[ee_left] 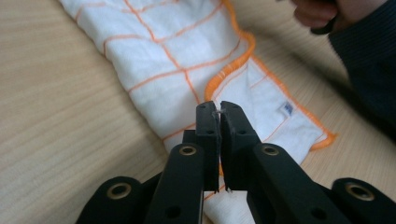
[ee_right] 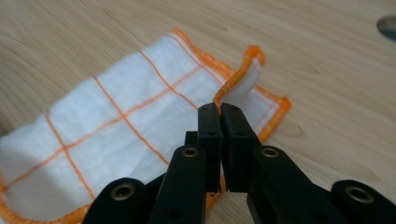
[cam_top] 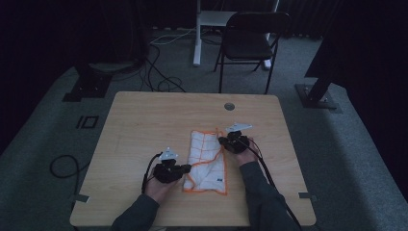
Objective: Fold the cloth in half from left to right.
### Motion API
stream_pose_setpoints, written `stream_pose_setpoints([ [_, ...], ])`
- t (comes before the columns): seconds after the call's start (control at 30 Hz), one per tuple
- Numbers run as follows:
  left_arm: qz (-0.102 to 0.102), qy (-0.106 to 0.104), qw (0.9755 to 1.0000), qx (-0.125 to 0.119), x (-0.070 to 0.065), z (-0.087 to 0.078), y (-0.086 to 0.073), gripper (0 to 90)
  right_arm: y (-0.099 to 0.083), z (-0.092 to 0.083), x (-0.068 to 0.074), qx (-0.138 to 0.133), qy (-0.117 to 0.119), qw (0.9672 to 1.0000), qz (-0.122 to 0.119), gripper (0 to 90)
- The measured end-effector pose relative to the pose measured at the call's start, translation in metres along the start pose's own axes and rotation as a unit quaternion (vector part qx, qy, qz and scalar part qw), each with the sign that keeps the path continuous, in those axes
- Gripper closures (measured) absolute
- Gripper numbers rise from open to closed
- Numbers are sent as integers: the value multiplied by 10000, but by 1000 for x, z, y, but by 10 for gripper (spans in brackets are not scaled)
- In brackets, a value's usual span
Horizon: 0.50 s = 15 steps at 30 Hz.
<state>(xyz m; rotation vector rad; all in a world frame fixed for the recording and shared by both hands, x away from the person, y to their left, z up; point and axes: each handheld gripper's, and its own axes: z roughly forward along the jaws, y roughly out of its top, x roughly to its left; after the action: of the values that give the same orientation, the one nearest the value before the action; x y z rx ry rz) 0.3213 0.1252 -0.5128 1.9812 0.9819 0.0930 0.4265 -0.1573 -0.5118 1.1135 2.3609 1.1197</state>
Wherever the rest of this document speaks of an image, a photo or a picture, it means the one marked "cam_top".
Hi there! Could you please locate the black stand with base plate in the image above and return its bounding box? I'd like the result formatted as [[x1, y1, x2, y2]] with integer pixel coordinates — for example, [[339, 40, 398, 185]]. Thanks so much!
[[62, 62, 114, 103]]

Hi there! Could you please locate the white desk frame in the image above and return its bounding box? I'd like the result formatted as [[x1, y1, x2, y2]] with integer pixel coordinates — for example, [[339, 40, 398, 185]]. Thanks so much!
[[192, 0, 280, 70]]

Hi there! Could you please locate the person's left hand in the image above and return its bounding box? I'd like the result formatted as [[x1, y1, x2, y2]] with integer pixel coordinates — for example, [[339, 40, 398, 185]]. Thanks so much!
[[144, 174, 179, 204]]

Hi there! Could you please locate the white cloth with orange edge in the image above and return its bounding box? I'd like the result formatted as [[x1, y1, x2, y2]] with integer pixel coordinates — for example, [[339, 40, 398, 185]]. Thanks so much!
[[182, 128, 228, 196]]

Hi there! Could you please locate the person's right hand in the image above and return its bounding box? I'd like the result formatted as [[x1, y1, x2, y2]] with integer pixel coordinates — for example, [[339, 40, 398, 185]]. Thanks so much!
[[235, 138, 260, 167]]

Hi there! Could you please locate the white floor cable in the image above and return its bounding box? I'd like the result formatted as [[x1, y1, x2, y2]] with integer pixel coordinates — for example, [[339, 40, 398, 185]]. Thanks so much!
[[148, 27, 197, 46]]

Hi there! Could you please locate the left hand-held gripper cable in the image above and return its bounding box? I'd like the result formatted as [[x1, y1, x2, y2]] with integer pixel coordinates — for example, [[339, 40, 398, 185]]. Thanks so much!
[[140, 152, 164, 195]]

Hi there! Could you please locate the black looped floor cable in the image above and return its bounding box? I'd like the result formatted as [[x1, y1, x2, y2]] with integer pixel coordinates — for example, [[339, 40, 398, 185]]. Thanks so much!
[[49, 154, 91, 213]]

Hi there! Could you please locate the black floor cable bundle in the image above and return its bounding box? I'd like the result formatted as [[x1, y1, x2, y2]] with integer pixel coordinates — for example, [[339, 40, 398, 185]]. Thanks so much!
[[140, 44, 188, 93]]

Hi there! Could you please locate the grey tape strip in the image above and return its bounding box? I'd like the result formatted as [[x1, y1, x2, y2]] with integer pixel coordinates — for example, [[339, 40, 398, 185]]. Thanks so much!
[[72, 193, 90, 204], [297, 192, 319, 202]]

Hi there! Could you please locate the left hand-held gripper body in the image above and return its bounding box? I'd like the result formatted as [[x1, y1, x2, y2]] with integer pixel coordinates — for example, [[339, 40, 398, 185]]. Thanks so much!
[[152, 146, 184, 185]]

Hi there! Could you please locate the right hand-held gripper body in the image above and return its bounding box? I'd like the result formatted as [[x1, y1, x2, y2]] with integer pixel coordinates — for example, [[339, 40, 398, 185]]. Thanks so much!
[[221, 122, 254, 155]]

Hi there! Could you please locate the black folding chair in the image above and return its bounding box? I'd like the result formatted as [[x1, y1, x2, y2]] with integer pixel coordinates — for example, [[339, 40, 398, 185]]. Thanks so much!
[[214, 12, 292, 95]]

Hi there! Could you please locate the black slanted stand with base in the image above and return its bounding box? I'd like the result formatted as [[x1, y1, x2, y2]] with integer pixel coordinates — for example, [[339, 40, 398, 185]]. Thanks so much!
[[294, 32, 343, 112]]

